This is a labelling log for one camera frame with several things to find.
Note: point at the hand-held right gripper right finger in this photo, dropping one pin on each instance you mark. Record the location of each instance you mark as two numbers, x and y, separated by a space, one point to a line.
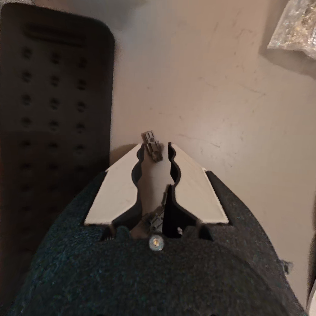
200 195

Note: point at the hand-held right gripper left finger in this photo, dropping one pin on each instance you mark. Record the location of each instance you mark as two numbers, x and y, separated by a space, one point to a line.
113 195

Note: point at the single grey track link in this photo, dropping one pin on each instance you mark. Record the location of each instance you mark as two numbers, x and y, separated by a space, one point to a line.
152 145

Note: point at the grey desk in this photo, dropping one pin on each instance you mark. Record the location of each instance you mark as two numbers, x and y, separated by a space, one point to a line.
197 74

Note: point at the crumpled clear plastic bag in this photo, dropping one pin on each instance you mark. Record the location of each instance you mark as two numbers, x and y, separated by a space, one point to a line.
296 29

